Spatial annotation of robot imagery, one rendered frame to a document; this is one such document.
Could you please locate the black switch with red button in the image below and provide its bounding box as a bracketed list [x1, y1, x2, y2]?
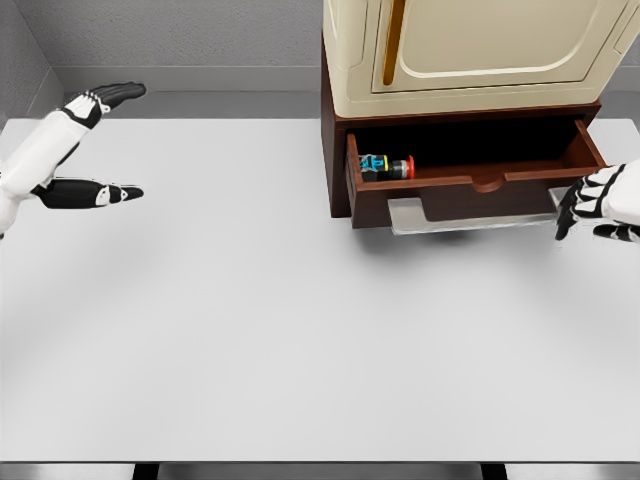
[357, 153, 417, 183]

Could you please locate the cream rounded cabinet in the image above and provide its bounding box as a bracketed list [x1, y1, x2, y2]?
[322, 0, 640, 119]

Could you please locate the brown wooden cabinet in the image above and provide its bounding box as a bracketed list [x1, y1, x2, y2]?
[319, 37, 604, 219]

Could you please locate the brown wooden drawer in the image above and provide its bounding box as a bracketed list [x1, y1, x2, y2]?
[344, 117, 609, 230]

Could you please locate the gold door handle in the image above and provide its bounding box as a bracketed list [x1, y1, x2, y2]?
[380, 0, 407, 86]

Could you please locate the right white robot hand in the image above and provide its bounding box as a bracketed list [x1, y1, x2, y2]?
[554, 158, 640, 245]

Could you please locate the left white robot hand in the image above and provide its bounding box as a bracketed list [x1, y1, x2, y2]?
[0, 81, 148, 211]

